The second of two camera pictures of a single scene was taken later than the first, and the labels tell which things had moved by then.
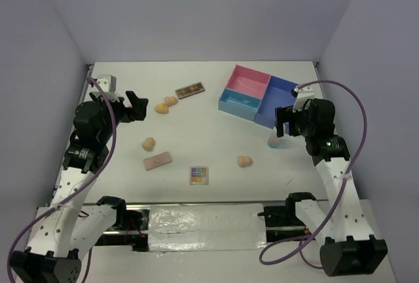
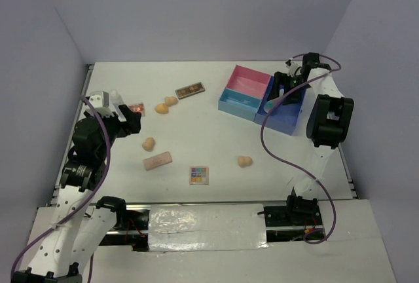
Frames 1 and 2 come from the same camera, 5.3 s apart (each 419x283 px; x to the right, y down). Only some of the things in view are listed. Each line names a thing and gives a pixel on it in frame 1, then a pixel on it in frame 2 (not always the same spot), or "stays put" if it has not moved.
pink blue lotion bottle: (274, 141) to (270, 104)
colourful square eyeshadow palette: (199, 175) stays put
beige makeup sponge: (162, 108) stays put
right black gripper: (283, 114) to (279, 78)
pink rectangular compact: (157, 160) stays put
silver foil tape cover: (206, 226) stays put
